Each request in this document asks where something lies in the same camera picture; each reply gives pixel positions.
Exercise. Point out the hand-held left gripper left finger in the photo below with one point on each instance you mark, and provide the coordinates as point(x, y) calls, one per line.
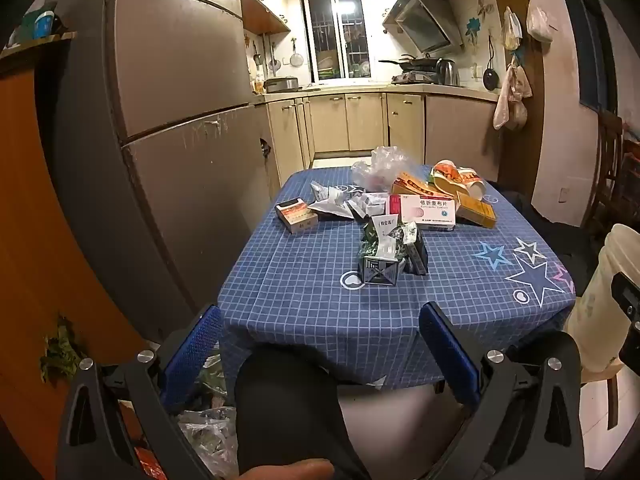
point(192, 347)

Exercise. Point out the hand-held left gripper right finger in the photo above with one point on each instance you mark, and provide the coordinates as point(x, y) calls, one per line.
point(450, 355)

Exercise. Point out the white plastic bucket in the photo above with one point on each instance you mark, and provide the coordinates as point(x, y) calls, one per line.
point(600, 300)

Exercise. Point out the pile of green white sachets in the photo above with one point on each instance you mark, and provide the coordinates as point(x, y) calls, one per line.
point(385, 240)

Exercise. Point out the white red medicine box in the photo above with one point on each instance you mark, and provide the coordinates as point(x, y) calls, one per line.
point(425, 212)

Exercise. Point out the small red white box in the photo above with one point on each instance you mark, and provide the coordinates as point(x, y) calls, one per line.
point(295, 215)

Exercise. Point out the white blue packet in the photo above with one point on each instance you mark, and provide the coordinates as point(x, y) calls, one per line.
point(327, 205)

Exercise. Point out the clear plastic bag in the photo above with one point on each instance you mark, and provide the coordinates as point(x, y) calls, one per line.
point(385, 162)

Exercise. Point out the person's left hand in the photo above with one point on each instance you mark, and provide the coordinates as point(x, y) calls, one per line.
point(285, 471)

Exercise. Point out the clear bag of vegetable scraps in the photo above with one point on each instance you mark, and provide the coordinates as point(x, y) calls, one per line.
point(210, 435)

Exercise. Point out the small black box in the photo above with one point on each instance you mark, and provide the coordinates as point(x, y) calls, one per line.
point(419, 260)

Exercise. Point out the black clothing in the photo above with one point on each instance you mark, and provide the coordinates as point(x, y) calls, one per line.
point(565, 240)

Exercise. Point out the black patterned box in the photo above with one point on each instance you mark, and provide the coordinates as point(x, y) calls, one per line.
point(377, 272)

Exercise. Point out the person's black trouser leg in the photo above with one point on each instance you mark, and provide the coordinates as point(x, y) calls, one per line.
point(285, 410)

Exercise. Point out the blue checked tablecloth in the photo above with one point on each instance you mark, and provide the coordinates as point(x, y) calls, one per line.
point(310, 310)

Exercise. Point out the green vegetable leaves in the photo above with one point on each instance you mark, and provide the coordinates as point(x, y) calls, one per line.
point(57, 352)

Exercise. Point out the yellow orange box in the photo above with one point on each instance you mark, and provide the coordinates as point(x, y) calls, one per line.
point(477, 210)

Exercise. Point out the dark wooden chair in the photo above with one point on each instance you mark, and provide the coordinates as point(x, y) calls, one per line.
point(612, 160)

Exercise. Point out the small white medicine box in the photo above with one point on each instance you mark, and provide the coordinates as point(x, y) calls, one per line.
point(372, 205)

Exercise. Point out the orange white paper cup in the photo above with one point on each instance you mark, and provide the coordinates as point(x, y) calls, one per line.
point(472, 185)
point(447, 175)

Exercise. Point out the red yellow box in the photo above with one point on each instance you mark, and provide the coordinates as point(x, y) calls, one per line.
point(415, 186)

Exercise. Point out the orange wooden cabinet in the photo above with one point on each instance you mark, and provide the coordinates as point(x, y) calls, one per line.
point(30, 210)

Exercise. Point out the beige kitchen base cabinets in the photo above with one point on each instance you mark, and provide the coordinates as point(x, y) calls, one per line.
point(350, 120)

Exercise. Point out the hanging pinkish plastic bags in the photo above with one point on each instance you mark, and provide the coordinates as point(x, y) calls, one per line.
point(510, 95)

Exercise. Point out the dark blue window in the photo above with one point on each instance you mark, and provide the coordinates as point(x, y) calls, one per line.
point(595, 60)

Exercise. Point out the silver pot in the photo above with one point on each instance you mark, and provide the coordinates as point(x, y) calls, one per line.
point(281, 84)

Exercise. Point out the hanging black pan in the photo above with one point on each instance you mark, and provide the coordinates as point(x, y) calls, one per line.
point(491, 79)

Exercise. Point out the gas stove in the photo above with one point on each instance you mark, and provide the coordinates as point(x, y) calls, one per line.
point(415, 78)

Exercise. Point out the steel kettle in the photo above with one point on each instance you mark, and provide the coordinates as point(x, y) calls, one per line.
point(448, 72)

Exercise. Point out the grey refrigerator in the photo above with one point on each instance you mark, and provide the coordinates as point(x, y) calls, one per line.
point(175, 60)

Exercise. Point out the black wok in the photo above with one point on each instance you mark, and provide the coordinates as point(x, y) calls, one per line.
point(415, 63)

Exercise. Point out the hanging white plastic bag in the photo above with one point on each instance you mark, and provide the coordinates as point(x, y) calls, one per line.
point(541, 25)

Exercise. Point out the hanging yellowish plastic bag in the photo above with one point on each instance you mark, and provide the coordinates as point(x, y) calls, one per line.
point(512, 30)

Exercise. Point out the steel range hood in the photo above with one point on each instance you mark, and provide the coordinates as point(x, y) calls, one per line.
point(425, 25)

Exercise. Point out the kitchen window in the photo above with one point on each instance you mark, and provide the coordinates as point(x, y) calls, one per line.
point(332, 35)

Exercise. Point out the blue white cup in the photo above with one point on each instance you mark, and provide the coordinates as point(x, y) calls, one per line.
point(44, 24)

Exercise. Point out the white wall socket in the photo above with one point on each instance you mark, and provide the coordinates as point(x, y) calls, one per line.
point(563, 196)

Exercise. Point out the wall cabinet with wooden underside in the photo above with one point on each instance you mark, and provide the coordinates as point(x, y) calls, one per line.
point(260, 15)

